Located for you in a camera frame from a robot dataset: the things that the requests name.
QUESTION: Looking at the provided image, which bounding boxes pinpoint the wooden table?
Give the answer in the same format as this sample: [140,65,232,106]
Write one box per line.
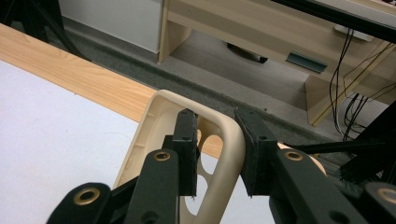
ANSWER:
[0,22,328,176]

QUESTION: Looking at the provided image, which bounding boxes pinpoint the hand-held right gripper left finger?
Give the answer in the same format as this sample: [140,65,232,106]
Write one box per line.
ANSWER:
[123,108,202,224]

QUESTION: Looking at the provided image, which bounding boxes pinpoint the white table mat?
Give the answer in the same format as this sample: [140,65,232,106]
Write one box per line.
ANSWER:
[0,59,275,224]

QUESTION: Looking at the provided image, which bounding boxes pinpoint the white cabinet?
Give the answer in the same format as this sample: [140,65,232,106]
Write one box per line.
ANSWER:
[57,0,164,54]

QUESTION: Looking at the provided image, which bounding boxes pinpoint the black frame crossbar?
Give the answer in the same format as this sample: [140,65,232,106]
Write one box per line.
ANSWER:
[270,0,396,45]

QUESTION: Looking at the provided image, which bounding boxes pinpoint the grey desk handle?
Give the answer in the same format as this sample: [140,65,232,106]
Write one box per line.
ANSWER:
[285,50,329,75]

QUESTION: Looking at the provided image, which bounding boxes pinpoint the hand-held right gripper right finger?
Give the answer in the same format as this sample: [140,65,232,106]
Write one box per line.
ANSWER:
[233,106,369,224]

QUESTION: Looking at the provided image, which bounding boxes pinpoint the black metal frame stand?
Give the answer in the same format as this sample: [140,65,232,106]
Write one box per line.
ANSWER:
[0,0,92,62]
[292,102,396,185]

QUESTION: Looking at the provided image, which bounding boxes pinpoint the light wooden desk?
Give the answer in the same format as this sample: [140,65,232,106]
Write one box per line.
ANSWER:
[157,0,396,127]

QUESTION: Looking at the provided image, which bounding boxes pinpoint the hanging desk cables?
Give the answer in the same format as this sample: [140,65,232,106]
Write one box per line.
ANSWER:
[329,27,396,143]

